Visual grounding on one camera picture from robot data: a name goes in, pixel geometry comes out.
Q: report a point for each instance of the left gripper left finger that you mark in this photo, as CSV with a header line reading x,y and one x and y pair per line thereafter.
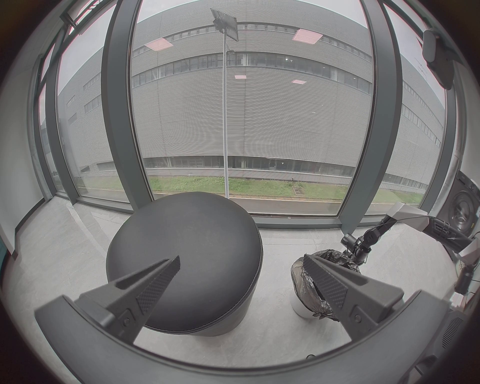
x,y
131,302

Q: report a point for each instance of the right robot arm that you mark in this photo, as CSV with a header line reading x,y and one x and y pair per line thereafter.
x,y
407,217

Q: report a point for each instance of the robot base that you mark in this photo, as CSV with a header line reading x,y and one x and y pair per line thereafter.
x,y
453,333

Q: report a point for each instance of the black plastic bag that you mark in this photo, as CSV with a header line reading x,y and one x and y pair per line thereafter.
x,y
303,277

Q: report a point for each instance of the white trash bin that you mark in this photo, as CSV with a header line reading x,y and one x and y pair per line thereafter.
x,y
302,309

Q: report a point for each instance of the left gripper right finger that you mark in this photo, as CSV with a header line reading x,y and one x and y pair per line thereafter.
x,y
356,298

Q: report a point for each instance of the window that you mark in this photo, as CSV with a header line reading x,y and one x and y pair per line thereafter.
x,y
120,112

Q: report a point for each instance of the dark grey round chair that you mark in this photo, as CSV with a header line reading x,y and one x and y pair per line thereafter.
x,y
180,243

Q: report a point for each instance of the dark grey washing machine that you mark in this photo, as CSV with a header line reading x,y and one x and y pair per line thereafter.
x,y
465,202

